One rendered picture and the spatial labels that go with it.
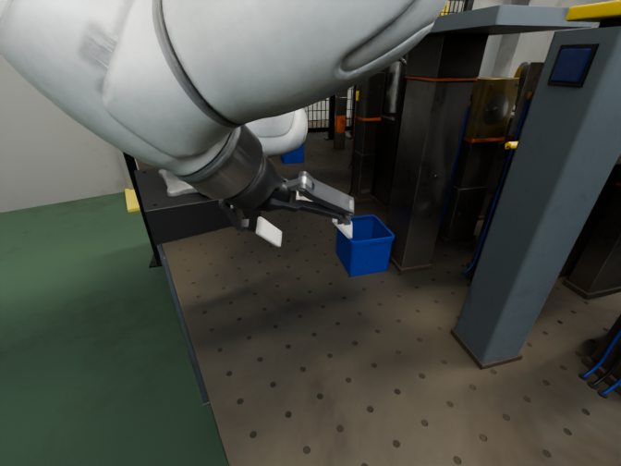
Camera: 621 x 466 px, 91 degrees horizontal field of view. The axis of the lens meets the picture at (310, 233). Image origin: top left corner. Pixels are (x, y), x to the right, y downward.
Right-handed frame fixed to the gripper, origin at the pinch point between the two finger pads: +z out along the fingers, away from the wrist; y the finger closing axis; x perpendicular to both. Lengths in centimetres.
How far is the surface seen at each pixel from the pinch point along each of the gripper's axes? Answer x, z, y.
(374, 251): -2.1, 17.7, -6.5
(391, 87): -53, 23, -11
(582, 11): -11.7, -15.9, -35.6
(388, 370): 20.8, 8.5, -10.6
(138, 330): 12, 57, 117
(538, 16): -16.9, -12.8, -33.5
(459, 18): -20.6, -13.3, -26.0
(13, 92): -149, 8, 260
